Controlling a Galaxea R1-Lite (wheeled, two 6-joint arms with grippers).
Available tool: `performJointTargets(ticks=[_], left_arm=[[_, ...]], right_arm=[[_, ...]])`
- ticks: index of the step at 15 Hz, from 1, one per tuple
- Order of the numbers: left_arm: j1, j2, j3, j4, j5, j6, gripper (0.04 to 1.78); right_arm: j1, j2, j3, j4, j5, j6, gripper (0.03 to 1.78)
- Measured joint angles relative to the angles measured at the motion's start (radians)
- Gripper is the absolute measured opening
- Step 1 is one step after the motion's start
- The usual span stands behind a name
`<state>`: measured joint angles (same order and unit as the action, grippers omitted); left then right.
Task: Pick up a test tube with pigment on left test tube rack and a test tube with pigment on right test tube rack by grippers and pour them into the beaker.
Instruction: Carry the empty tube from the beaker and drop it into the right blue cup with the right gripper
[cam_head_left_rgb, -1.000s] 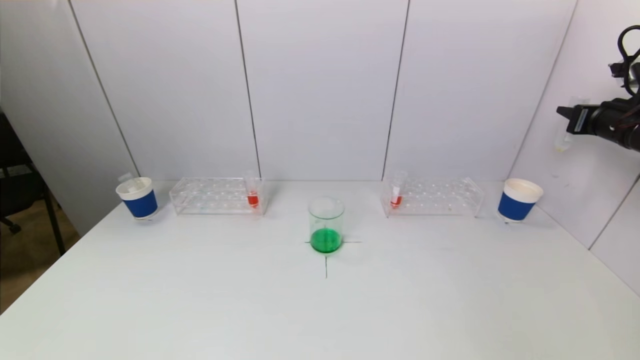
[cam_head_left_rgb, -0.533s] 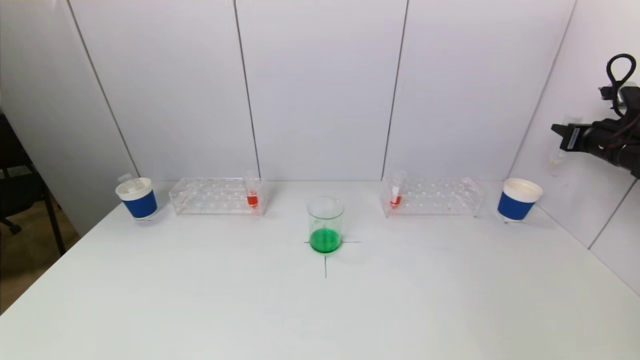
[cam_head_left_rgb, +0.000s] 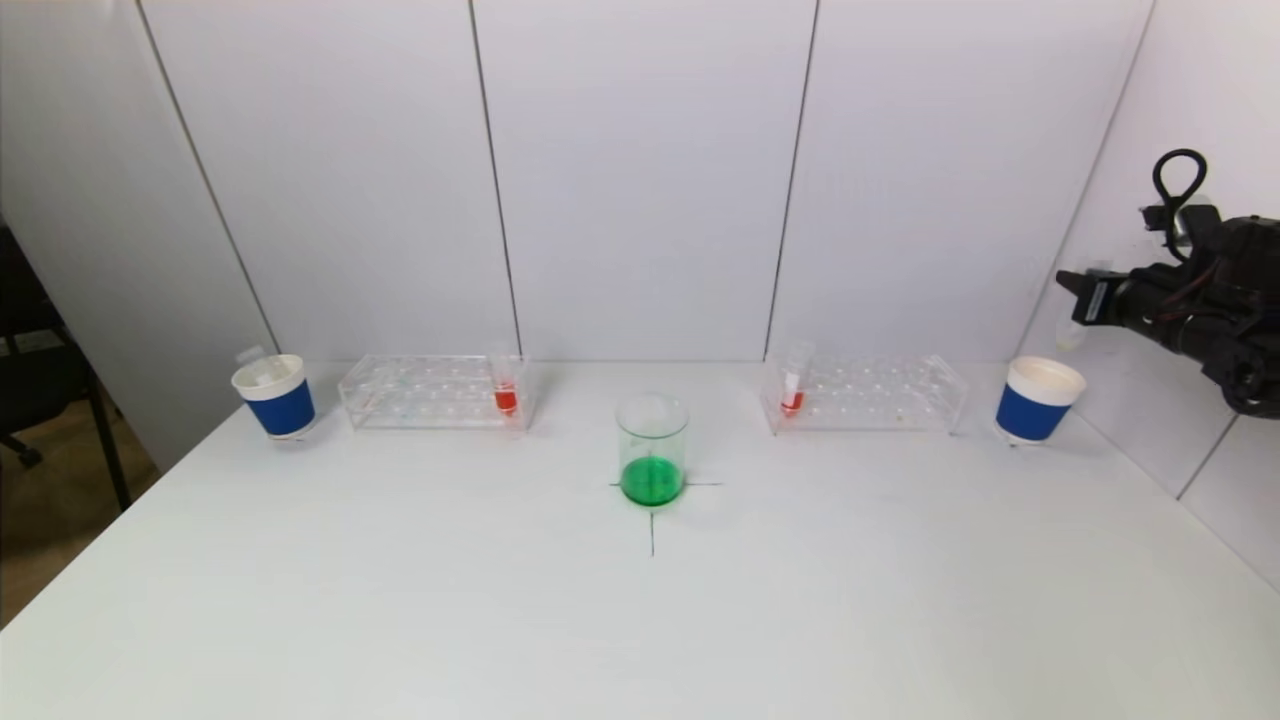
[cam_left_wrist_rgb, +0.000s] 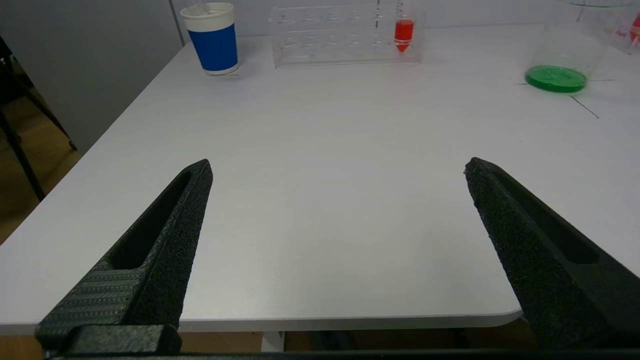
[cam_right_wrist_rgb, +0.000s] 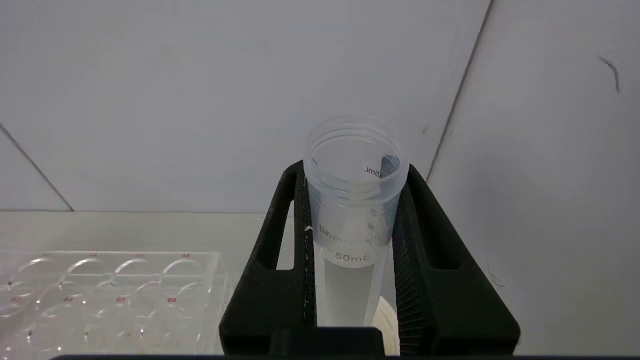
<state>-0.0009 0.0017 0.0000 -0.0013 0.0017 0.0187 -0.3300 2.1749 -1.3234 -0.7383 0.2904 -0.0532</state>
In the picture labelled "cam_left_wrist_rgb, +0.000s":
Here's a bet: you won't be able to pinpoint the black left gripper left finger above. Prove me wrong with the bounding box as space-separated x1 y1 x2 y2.
35 159 214 358

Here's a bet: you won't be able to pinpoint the white table leg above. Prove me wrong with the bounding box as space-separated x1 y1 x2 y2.
261 330 286 352

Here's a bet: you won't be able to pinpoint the unlabelled test tube red pigment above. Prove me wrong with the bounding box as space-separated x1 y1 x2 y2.
394 0 416 54

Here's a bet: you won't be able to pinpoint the clear glass beaker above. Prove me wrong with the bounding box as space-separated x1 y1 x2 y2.
524 0 633 94

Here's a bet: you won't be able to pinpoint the clear acrylic test tube rack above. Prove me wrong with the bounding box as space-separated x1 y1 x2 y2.
269 4 423 69
606 6 640 55

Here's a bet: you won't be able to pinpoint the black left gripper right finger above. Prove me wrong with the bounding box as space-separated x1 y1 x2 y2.
464 157 640 351

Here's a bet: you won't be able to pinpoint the black stand legs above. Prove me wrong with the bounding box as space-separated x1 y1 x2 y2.
0 35 79 202

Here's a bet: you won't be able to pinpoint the blue and white paper cup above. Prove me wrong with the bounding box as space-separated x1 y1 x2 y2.
180 2 240 76

